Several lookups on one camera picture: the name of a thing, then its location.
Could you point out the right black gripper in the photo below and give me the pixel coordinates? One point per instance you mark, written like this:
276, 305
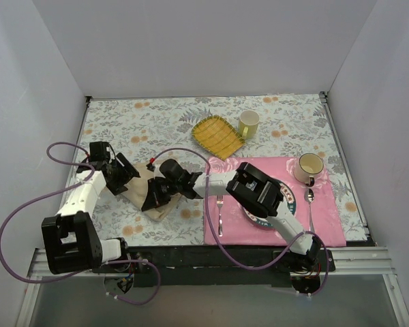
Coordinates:
160, 190

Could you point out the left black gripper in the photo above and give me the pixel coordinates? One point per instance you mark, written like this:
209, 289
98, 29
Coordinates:
121, 171

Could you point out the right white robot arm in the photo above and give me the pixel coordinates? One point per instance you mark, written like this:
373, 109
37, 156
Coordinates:
254, 190

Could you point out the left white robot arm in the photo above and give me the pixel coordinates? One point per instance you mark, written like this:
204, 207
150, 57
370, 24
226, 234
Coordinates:
70, 239

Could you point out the silver fork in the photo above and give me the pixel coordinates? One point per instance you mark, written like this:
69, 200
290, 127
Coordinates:
220, 203

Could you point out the floral tablecloth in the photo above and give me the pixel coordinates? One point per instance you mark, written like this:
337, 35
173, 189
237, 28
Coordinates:
290, 126

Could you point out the yellow woven bamboo tray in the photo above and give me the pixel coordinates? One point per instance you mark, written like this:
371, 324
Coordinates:
217, 136

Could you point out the yellow green mug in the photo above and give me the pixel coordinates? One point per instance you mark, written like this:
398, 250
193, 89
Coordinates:
248, 124

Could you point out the green rimmed white plate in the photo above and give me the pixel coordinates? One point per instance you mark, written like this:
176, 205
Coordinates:
290, 201

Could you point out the silver spoon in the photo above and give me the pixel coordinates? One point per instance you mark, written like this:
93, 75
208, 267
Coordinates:
309, 198

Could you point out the pink mug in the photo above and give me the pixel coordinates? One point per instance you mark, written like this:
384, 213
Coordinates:
307, 168

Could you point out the pink placemat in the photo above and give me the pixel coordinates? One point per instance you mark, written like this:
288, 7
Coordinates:
237, 230

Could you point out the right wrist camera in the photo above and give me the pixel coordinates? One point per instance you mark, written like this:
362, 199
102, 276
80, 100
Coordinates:
172, 171

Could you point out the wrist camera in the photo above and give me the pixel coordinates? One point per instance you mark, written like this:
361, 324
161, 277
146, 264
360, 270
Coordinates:
99, 151
172, 171

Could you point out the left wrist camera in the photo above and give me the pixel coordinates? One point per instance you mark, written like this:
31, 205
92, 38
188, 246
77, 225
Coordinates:
99, 151

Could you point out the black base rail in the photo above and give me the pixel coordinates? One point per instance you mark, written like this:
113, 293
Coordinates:
207, 265

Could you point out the aluminium frame rail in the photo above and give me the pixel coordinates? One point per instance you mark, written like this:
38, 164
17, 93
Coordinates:
347, 261

